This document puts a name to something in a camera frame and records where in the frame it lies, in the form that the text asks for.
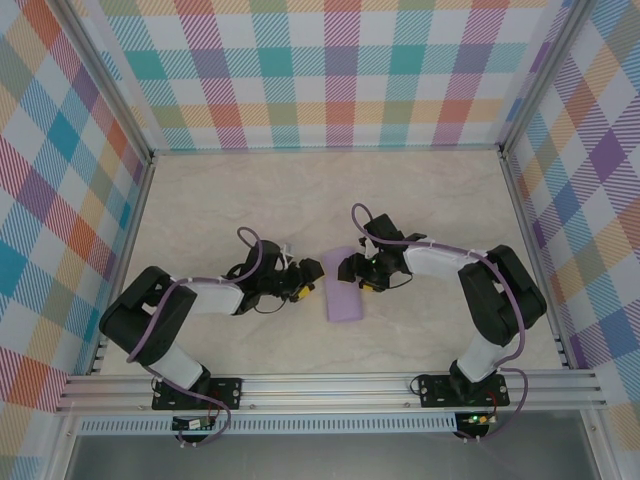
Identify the light purple paper sheet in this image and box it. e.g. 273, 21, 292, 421
321, 245, 366, 325

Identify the aluminium table end bar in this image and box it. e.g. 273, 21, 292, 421
149, 144, 504, 157

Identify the aluminium table side bar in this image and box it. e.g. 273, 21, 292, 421
87, 152, 157, 376
499, 147, 576, 371

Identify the grey metal panel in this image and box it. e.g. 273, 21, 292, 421
64, 432, 601, 480

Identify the small black circuit board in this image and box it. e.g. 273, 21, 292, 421
171, 415, 217, 432

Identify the left gripper thin black wire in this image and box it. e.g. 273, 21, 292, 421
252, 294, 289, 316

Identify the long aluminium mounting rail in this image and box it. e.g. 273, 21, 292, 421
55, 368, 609, 414

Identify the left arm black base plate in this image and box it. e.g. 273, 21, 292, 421
151, 377, 245, 411

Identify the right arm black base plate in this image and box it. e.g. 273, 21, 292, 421
415, 373, 509, 409

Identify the slotted grey cable duct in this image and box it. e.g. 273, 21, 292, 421
74, 412, 460, 436

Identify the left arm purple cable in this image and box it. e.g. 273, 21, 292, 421
124, 226, 266, 449

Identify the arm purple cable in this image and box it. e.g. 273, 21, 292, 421
124, 226, 266, 449
351, 203, 531, 444

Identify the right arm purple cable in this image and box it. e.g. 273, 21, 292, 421
351, 203, 531, 444

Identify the aluminium frame post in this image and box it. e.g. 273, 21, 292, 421
498, 0, 599, 156
55, 0, 155, 164

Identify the short aluminium corner post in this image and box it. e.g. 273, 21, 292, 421
42, 412, 84, 480
579, 409, 617, 480

